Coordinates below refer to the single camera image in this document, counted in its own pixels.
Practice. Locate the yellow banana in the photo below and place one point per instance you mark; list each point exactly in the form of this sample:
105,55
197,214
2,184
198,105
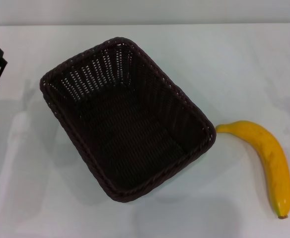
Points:
271,153

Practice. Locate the dark brown woven basket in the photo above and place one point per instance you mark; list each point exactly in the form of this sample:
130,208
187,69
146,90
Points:
125,129

